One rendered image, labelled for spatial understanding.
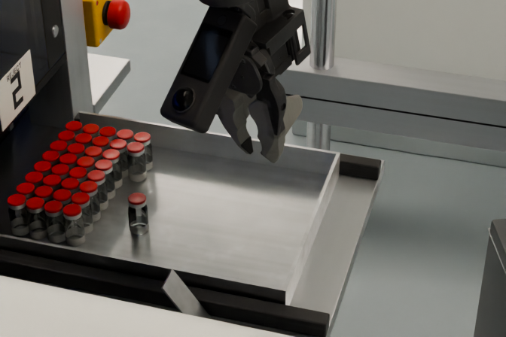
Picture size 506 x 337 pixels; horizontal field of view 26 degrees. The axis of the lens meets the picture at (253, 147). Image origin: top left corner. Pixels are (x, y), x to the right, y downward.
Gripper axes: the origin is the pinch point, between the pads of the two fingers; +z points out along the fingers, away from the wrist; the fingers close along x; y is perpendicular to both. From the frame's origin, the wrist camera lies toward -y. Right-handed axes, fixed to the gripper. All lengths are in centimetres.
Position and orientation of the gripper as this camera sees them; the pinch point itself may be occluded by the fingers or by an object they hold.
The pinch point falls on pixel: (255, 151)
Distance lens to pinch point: 111.5
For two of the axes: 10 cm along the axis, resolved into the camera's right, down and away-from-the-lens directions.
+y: 6.0, -6.0, 5.4
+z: 1.8, 7.5, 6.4
